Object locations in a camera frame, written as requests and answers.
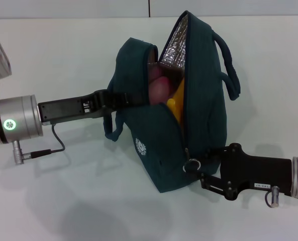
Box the pink toy peach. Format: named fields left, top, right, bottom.
left=148, top=63, right=174, bottom=106

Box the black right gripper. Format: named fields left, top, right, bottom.
left=183, top=142, right=294, bottom=201

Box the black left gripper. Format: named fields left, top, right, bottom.
left=37, top=89, right=150, bottom=127

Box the right gripper cable with connector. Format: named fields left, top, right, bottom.
left=263, top=185, right=280, bottom=208

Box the yellow banana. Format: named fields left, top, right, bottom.
left=166, top=77, right=187, bottom=129

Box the dark teal insulated lunch bag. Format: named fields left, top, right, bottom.
left=104, top=10, right=241, bottom=194

